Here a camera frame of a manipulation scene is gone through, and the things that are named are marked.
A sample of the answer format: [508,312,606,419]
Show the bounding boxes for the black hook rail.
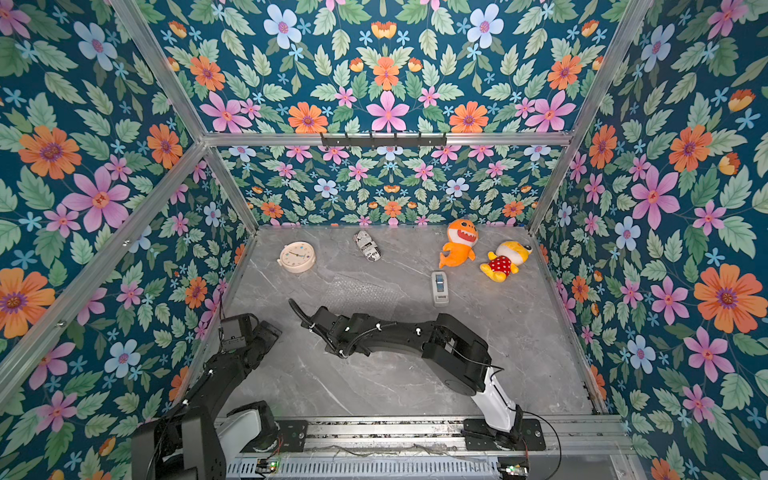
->
[320,133,448,148]

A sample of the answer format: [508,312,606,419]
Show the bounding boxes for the pink round alarm clock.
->
[277,241,317,274]

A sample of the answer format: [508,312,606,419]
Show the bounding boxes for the orange shark plush toy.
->
[439,219,479,269]

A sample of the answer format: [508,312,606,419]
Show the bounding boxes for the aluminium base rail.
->
[225,413,648,479]

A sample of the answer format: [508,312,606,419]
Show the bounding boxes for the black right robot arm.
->
[288,299,524,448]

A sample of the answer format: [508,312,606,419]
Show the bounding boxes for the white tape dispenser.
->
[431,271,449,307]

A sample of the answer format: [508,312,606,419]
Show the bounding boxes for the yellow plush toy red shorts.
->
[480,241,532,283]

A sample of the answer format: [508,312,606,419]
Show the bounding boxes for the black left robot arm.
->
[131,313,281,479]

